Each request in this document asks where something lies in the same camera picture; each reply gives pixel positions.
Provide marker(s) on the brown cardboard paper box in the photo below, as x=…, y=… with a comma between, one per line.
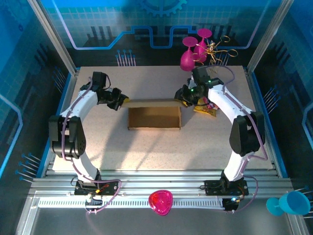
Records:
x=154, y=117

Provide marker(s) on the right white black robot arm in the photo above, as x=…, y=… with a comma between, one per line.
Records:
x=247, y=137

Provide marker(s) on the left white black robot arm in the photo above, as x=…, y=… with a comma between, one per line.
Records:
x=73, y=142

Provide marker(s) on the purple candy bag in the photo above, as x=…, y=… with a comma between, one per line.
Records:
x=211, y=105

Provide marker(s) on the yellow snack bag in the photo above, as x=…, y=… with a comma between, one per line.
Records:
x=205, y=111

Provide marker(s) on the pink plastic wine glass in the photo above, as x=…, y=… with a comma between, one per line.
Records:
x=187, y=62
x=201, y=50

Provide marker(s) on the pink triangular plastic bowl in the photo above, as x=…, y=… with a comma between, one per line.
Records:
x=160, y=202

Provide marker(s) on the blue plastic wine glass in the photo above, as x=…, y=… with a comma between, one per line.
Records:
x=294, y=202

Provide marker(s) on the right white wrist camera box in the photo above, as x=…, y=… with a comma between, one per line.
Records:
x=190, y=80

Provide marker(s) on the aluminium frame rail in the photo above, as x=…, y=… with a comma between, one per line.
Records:
x=159, y=181

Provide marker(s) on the aluminium frame post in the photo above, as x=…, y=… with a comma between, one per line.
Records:
x=52, y=36
x=269, y=36

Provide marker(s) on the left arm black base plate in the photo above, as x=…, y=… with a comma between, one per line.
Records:
x=110, y=188

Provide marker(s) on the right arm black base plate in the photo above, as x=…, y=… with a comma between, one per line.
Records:
x=212, y=187

